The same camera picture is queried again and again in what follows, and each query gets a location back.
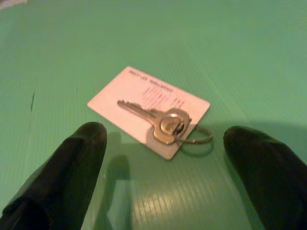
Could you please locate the silver key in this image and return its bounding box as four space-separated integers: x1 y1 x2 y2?
143 107 192 135
117 99 179 146

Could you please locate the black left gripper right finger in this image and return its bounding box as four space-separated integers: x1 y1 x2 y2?
223 126 307 230

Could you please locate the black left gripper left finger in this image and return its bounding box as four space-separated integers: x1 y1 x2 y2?
0 121 108 230

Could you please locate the white plastic card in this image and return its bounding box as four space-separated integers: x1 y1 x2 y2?
87 66 211 161

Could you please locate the metal key ring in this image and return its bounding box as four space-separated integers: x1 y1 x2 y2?
176 126 214 146

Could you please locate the large green corrugated sheet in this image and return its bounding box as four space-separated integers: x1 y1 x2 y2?
0 0 307 230

